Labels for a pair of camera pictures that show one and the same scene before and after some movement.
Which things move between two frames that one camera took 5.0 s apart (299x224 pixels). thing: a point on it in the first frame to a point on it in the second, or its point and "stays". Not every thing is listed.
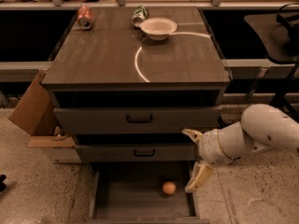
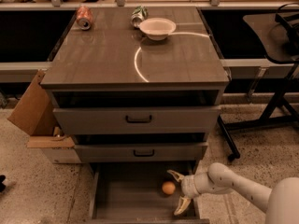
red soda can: [85, 17] stays
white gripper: [209, 147] to [188, 186]
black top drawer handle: [138, 121] stays
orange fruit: [168, 188] stays
